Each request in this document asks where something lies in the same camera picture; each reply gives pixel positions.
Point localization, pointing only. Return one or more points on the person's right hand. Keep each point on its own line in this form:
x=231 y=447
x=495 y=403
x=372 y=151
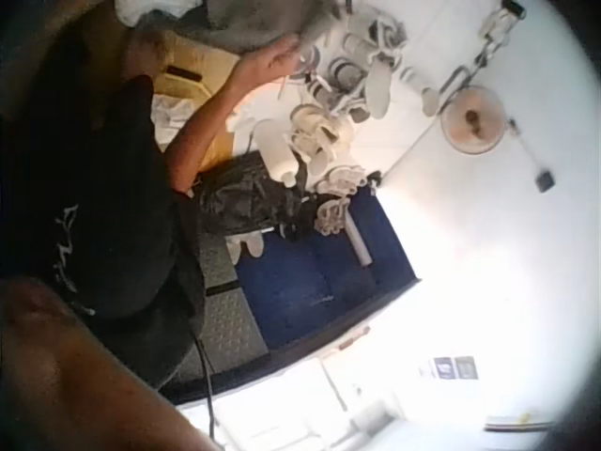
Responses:
x=267 y=66

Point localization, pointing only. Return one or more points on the grey cloth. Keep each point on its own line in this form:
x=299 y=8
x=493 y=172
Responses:
x=253 y=23

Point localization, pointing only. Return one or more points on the blue square sticker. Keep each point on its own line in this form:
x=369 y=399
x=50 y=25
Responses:
x=444 y=368

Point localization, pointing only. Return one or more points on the white tube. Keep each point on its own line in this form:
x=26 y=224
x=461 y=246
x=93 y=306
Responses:
x=359 y=242

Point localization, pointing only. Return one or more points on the grey square sticker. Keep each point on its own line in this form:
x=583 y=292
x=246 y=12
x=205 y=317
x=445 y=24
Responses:
x=466 y=368

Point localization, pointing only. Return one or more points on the person's right fingers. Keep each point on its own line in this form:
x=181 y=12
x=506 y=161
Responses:
x=290 y=49

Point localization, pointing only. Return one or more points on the dark crumpled garment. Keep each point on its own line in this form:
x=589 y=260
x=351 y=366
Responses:
x=249 y=195

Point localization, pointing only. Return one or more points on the yellow carton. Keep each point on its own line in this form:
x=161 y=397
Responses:
x=199 y=94

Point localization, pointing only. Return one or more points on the grey checker plate step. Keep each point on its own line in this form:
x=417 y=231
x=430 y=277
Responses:
x=230 y=310

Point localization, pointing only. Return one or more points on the white cloth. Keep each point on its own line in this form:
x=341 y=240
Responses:
x=134 y=10

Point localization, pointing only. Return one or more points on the white crumpled paper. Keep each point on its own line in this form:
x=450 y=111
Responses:
x=170 y=113

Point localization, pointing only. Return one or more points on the blue storage bin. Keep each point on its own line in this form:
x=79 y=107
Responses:
x=319 y=286

